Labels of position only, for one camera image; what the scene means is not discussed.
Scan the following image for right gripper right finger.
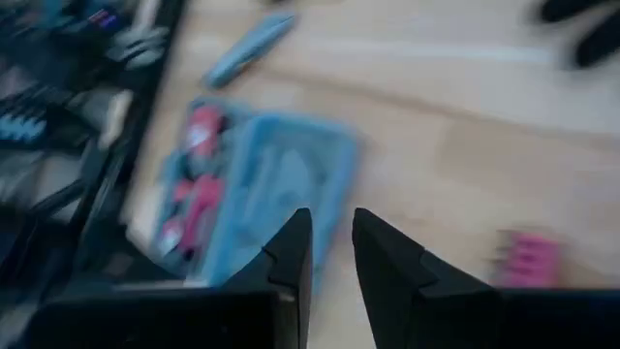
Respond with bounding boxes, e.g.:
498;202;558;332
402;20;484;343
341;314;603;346
352;207;620;349

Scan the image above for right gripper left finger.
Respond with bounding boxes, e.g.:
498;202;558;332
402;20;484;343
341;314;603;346
26;207;314;349

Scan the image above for pink-handled screwdriver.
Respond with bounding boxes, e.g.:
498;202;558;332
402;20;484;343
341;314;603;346
493;227;563;290

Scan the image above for pink-handled pliers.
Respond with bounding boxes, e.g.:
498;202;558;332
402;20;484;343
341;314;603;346
169;154;227;256

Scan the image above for grey plastic tool case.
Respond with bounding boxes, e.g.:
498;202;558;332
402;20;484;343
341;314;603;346
149;96;359;292

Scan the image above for black work glove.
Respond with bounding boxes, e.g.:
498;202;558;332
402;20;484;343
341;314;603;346
536;0;620;70

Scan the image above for black metal table frame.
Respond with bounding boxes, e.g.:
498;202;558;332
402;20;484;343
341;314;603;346
72;0;188;272

